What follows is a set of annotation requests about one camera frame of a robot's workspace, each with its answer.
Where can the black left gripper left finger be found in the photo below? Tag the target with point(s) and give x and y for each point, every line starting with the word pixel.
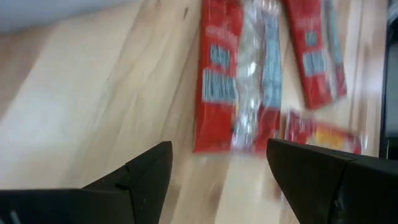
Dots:
pixel 93 208

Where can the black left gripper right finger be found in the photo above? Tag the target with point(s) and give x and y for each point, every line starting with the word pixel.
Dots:
pixel 342 193

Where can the red microwave popcorn bag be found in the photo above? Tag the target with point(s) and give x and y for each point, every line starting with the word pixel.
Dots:
pixel 311 46
pixel 217 62
pixel 326 137

